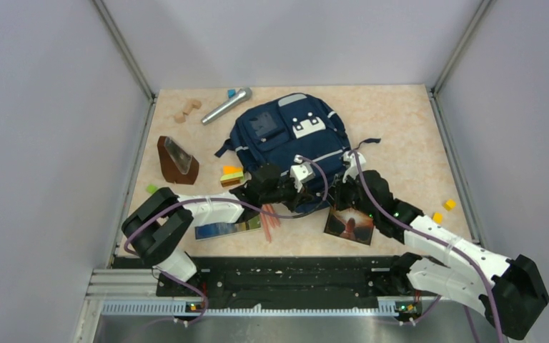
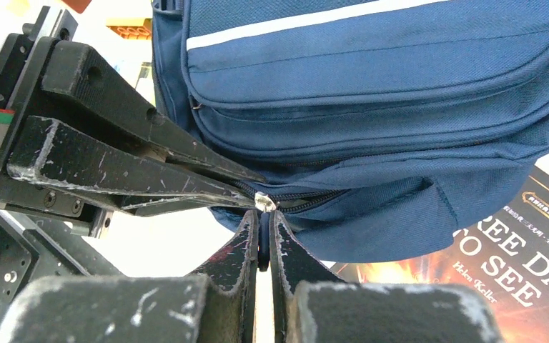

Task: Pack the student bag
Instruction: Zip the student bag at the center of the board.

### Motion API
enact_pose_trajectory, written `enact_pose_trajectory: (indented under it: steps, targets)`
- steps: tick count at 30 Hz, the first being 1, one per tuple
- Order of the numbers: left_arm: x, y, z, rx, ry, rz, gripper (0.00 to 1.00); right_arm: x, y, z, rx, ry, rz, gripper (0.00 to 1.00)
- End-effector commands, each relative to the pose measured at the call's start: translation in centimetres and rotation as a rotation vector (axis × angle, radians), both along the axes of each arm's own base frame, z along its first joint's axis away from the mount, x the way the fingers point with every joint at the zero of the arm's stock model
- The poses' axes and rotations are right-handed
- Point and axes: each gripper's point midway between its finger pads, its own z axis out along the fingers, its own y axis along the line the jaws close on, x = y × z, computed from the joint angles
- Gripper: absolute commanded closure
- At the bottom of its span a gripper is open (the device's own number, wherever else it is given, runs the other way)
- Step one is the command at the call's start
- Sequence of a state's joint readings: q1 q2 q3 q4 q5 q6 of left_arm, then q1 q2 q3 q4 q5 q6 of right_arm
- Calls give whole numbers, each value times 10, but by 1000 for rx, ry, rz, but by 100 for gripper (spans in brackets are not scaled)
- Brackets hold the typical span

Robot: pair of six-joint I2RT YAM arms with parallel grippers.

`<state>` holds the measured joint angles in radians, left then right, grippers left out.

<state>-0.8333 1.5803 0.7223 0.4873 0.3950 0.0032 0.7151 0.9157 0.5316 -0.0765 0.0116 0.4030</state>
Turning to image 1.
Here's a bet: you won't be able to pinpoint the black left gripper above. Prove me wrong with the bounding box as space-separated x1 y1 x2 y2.
259 174 314 212

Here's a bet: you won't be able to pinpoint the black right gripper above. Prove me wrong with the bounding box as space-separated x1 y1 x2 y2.
322 170 377 219

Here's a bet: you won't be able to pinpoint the navy blue student backpack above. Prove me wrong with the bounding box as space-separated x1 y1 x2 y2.
215 93 392 217

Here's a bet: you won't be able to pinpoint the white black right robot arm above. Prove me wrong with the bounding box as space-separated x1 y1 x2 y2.
328 170 549 340

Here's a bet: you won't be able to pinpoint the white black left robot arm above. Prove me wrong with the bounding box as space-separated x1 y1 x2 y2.
122 156 327 296

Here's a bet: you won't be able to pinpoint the Three Days To See book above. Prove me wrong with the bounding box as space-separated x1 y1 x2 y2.
324 208 375 246

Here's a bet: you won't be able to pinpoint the orange pencils bundle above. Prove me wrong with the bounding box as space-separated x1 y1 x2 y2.
260 204 280 243

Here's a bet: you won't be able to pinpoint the stacked colourful toy bricks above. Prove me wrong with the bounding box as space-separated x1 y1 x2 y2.
219 166 244 187

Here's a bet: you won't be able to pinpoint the blue green landscape book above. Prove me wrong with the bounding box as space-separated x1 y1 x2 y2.
194 217 262 241

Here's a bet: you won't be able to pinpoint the yellow cube near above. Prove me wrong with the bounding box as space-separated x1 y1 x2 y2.
432 212 443 224

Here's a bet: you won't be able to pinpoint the yellow cube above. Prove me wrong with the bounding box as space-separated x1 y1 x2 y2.
432 212 443 224
443 199 457 211

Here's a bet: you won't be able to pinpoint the brown wooden metronome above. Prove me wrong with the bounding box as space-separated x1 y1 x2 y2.
157 136 199 185

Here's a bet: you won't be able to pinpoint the silver microphone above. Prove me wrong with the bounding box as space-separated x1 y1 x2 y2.
201 87 252 125

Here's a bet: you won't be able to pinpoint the yellow cube far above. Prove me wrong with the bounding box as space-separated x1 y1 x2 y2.
443 199 457 211

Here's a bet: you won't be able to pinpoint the wooden block puzzle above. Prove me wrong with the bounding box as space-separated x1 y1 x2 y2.
174 99 202 124

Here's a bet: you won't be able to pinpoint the small green cube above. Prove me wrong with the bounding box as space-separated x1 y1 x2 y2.
146 184 158 194

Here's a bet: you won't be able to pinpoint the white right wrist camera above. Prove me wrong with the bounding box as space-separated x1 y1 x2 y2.
342 150 366 183

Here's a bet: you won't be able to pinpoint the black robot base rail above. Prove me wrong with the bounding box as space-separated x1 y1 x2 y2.
113 253 446 323

